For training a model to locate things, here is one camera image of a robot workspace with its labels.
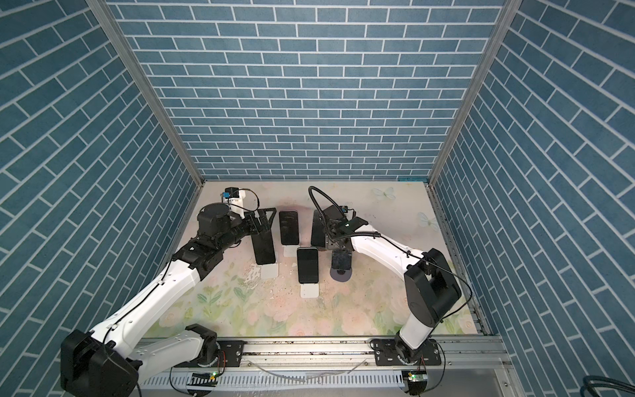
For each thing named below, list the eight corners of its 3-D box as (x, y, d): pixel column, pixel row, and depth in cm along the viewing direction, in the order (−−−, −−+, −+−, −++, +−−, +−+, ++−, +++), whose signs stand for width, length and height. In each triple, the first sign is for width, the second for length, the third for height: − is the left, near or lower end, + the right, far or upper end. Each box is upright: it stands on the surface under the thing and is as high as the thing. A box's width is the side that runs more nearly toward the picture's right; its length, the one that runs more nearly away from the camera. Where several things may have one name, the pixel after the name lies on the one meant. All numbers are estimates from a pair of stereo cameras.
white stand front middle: (299, 298, 87) (299, 294, 84) (300, 287, 89) (299, 283, 86) (318, 298, 87) (318, 294, 84) (318, 287, 90) (318, 283, 87)
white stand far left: (262, 278, 92) (260, 273, 88) (264, 268, 94) (262, 263, 91) (277, 278, 92) (275, 273, 88) (279, 268, 94) (277, 263, 91)
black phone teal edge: (299, 286, 89) (295, 266, 76) (301, 268, 93) (297, 246, 81) (317, 287, 89) (316, 266, 76) (318, 268, 93) (317, 246, 81)
